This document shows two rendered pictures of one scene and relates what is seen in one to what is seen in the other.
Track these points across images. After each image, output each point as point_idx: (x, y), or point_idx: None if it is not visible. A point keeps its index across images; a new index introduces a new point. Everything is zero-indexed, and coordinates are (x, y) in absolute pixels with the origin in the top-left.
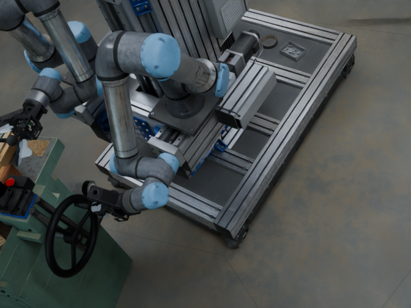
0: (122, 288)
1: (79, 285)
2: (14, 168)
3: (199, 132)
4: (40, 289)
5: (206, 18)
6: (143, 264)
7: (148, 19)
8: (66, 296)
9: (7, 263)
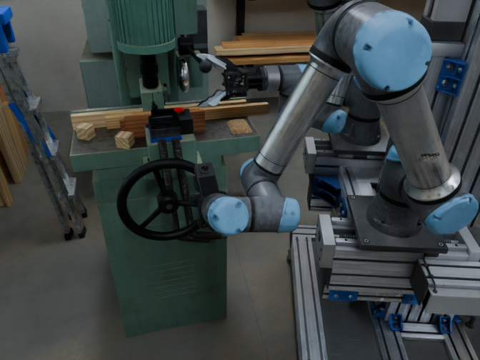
0: (193, 323)
1: (158, 268)
2: (203, 117)
3: (375, 261)
4: (120, 223)
5: None
6: (227, 329)
7: (444, 109)
8: (137, 260)
9: (111, 166)
